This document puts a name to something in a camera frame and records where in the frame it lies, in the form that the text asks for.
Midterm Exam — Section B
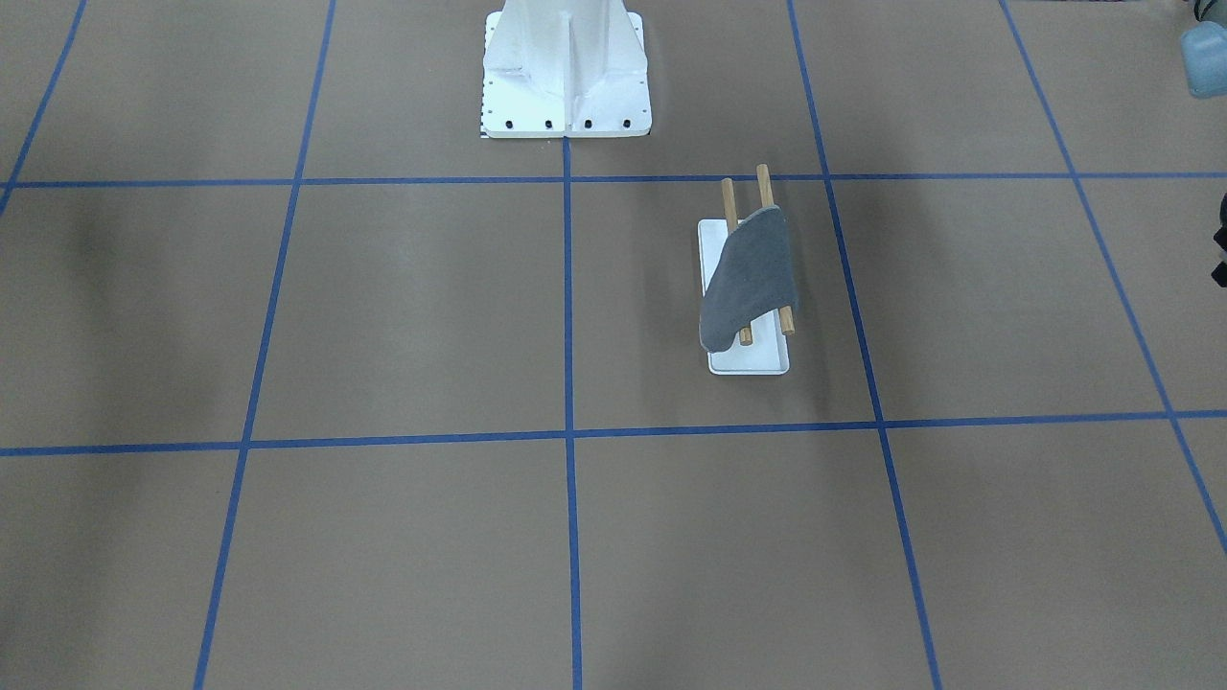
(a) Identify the white central pedestal column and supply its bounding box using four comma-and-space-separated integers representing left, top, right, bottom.
479, 1, 653, 139

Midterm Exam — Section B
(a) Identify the grey blue microfibre towel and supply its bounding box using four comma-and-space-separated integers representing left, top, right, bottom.
699, 204, 800, 354

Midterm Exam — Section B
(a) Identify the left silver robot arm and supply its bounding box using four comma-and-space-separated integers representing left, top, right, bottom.
1180, 1, 1226, 99

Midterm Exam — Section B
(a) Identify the upper wooden rack dowel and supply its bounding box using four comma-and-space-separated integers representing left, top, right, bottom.
755, 163, 795, 336

